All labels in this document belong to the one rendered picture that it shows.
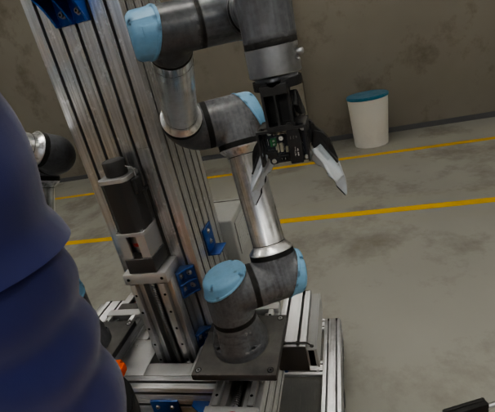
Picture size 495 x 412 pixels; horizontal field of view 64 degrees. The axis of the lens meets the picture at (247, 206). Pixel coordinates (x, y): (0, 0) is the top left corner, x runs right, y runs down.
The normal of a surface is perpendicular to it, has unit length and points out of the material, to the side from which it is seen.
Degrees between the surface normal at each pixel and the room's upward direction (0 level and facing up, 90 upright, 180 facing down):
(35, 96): 90
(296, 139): 90
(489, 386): 0
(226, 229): 90
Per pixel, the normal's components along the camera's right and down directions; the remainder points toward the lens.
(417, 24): -0.20, 0.41
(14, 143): 0.93, -0.33
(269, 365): -0.21, -0.90
